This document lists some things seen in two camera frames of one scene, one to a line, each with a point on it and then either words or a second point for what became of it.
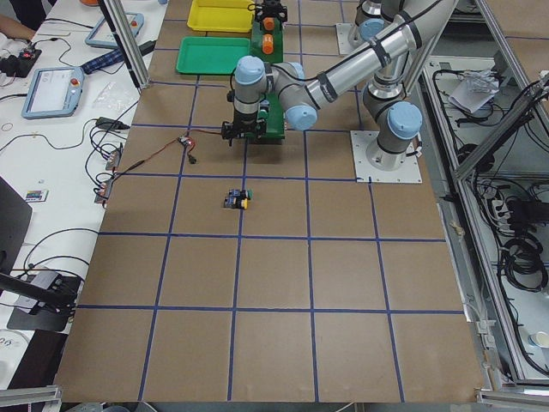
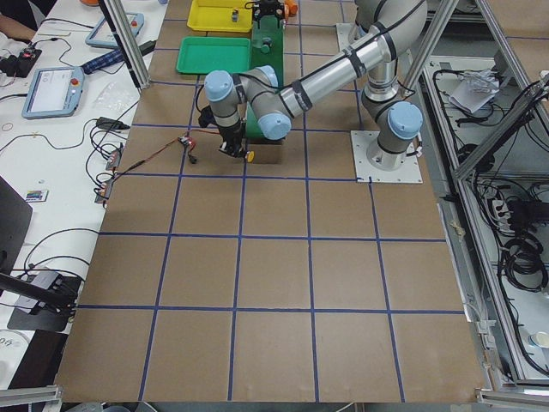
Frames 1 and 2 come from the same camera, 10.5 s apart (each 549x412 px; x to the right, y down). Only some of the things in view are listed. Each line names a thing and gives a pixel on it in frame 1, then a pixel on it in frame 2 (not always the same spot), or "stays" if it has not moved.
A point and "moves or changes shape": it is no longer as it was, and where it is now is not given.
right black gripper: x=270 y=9 stays
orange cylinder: x=268 y=44 -> x=291 y=8
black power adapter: x=107 y=124 stays
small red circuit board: x=189 y=142 stays
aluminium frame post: x=125 y=35 stays
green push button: x=263 y=112 moves or changes shape
